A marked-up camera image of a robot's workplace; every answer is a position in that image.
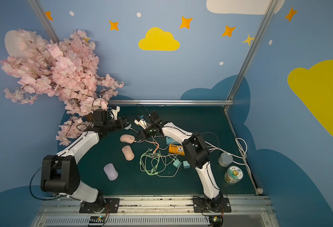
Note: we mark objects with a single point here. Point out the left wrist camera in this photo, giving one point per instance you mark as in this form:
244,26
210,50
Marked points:
114,110

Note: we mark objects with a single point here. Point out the pink wireless mouse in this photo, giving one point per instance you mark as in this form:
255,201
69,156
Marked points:
127,139
128,153

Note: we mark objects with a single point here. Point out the teal charger with green cable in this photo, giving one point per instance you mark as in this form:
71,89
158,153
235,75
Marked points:
177,164

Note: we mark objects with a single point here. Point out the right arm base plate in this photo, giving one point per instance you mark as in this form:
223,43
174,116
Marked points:
202,205

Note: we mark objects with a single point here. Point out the teal power strip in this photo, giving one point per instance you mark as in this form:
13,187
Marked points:
169,140

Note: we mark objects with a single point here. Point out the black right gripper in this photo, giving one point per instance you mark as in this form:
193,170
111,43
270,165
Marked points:
144,133

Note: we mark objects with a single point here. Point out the lilac wireless mouse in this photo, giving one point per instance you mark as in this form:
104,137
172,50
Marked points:
111,172

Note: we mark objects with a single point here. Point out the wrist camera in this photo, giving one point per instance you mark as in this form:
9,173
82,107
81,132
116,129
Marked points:
140,121
114,110

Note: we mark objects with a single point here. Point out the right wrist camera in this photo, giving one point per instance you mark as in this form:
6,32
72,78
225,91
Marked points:
140,121

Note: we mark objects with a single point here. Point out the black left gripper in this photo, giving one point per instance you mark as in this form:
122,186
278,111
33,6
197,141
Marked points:
121,122

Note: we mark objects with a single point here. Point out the pink cherry blossom tree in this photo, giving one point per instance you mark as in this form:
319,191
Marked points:
66,70

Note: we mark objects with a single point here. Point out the aluminium frame rail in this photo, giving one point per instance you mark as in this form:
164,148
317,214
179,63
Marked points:
173,102

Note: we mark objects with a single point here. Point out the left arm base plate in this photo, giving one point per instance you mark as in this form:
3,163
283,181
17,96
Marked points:
100,206

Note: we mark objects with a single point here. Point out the pale green wireless mouse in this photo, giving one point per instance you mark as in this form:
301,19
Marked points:
128,127

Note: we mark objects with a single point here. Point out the orange power strip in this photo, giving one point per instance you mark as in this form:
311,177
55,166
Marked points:
176,149

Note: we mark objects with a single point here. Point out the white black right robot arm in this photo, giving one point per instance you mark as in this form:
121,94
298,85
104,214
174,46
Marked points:
195,151

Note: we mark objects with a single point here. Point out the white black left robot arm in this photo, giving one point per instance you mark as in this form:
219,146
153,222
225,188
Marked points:
60,173

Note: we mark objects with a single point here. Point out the silver tin can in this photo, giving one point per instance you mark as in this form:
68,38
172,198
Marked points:
225,159

